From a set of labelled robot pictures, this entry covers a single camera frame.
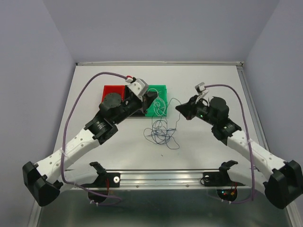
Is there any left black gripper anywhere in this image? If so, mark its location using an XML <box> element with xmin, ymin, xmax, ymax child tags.
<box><xmin>114</xmin><ymin>90</ymin><xmax>159</xmax><ymax>124</ymax></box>

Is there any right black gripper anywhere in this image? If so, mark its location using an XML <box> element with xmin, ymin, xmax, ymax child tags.
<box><xmin>175</xmin><ymin>95</ymin><xmax>217</xmax><ymax>126</ymax></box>

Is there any thin blue wire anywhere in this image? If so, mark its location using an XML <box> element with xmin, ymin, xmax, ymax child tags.
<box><xmin>143</xmin><ymin>97</ymin><xmax>187</xmax><ymax>150</ymax></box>

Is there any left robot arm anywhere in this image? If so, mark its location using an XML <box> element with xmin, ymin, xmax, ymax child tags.
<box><xmin>22</xmin><ymin>91</ymin><xmax>157</xmax><ymax>207</ymax></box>

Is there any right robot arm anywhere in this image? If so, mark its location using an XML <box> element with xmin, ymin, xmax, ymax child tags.
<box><xmin>176</xmin><ymin>95</ymin><xmax>303</xmax><ymax>209</ymax></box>

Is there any green plastic bin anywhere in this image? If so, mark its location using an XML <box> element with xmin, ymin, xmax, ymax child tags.
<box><xmin>145</xmin><ymin>85</ymin><xmax>168</xmax><ymax>117</ymax></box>

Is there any black plastic bin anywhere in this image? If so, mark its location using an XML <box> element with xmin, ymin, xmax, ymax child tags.
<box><xmin>130</xmin><ymin>111</ymin><xmax>145</xmax><ymax>118</ymax></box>

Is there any red plastic bin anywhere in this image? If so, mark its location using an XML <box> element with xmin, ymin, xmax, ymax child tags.
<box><xmin>101</xmin><ymin>85</ymin><xmax>125</xmax><ymax>104</ymax></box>

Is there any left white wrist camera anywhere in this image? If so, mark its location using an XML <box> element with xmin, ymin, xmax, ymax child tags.
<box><xmin>125</xmin><ymin>76</ymin><xmax>149</xmax><ymax>99</ymax></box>

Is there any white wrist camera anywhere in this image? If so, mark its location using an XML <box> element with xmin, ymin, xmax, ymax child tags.
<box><xmin>195</xmin><ymin>82</ymin><xmax>208</xmax><ymax>103</ymax></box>
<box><xmin>125</xmin><ymin>76</ymin><xmax>149</xmax><ymax>99</ymax></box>

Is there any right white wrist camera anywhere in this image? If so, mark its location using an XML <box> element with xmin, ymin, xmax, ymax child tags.
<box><xmin>195</xmin><ymin>82</ymin><xmax>208</xmax><ymax>103</ymax></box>

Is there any aluminium right side rail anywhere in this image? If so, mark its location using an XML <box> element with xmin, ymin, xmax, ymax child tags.
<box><xmin>236</xmin><ymin>65</ymin><xmax>269</xmax><ymax>150</ymax></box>

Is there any aluminium rail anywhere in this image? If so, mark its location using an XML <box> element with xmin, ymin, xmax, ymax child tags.
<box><xmin>236</xmin><ymin>65</ymin><xmax>269</xmax><ymax>150</ymax></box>
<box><xmin>76</xmin><ymin>61</ymin><xmax>244</xmax><ymax>66</ymax></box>
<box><xmin>39</xmin><ymin>168</ymin><xmax>268</xmax><ymax>190</ymax></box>

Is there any aluminium back rail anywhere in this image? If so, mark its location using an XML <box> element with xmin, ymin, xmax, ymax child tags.
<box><xmin>76</xmin><ymin>61</ymin><xmax>244</xmax><ymax>66</ymax></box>

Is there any aluminium front rail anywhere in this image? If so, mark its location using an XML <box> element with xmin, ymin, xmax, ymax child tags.
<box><xmin>39</xmin><ymin>168</ymin><xmax>268</xmax><ymax>190</ymax></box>

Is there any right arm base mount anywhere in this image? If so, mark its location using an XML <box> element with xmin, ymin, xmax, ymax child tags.
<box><xmin>200</xmin><ymin>160</ymin><xmax>244</xmax><ymax>203</ymax></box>

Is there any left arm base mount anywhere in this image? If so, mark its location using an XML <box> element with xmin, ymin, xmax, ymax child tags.
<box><xmin>75</xmin><ymin>162</ymin><xmax>122</xmax><ymax>206</ymax></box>

